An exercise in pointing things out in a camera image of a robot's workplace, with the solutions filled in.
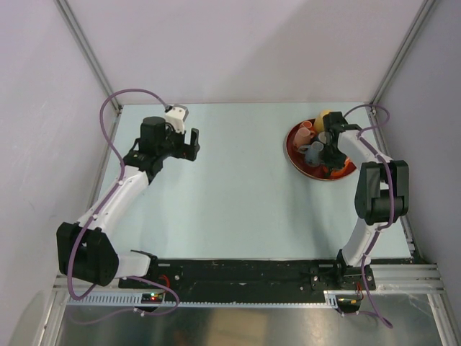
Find left aluminium frame post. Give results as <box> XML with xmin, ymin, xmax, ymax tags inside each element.
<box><xmin>53</xmin><ymin>0</ymin><xmax>123</xmax><ymax>116</ymax></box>

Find right aluminium frame post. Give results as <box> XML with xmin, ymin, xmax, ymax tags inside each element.
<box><xmin>369</xmin><ymin>0</ymin><xmax>439</xmax><ymax>116</ymax></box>

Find red round tray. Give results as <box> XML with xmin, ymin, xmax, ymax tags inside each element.
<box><xmin>285</xmin><ymin>117</ymin><xmax>357</xmax><ymax>181</ymax></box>

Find aluminium frame post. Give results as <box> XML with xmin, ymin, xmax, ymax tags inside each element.
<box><xmin>369</xmin><ymin>0</ymin><xmax>439</xmax><ymax>116</ymax></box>
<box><xmin>53</xmin><ymin>0</ymin><xmax>123</xmax><ymax>116</ymax></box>

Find pink mug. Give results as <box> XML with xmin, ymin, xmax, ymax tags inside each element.
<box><xmin>293</xmin><ymin>128</ymin><xmax>316</xmax><ymax>148</ymax></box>

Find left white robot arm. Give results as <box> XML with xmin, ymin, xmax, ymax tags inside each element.
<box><xmin>56</xmin><ymin>105</ymin><xmax>200</xmax><ymax>288</ymax></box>

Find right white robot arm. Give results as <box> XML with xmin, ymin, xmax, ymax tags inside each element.
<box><xmin>323</xmin><ymin>112</ymin><xmax>409</xmax><ymax>289</ymax></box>

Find yellow mug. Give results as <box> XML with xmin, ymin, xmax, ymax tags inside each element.
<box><xmin>313</xmin><ymin>110</ymin><xmax>331</xmax><ymax>133</ymax></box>

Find grey mug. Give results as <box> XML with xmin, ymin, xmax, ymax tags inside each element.
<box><xmin>297</xmin><ymin>141</ymin><xmax>324</xmax><ymax>167</ymax></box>

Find white cable duct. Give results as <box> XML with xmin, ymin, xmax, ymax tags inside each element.
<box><xmin>66</xmin><ymin>292</ymin><xmax>339</xmax><ymax>309</ymax></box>

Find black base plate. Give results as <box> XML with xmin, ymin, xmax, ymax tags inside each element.
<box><xmin>118</xmin><ymin>257</ymin><xmax>377</xmax><ymax>303</ymax></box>

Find orange mug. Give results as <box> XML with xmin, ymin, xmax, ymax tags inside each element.
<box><xmin>324</xmin><ymin>157</ymin><xmax>351</xmax><ymax>178</ymax></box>

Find small pink cup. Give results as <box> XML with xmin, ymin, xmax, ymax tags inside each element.
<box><xmin>301</xmin><ymin>120</ymin><xmax>313</xmax><ymax>129</ymax></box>

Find aluminium rail bar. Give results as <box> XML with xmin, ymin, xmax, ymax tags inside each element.
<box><xmin>371</xmin><ymin>265</ymin><xmax>444</xmax><ymax>293</ymax></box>

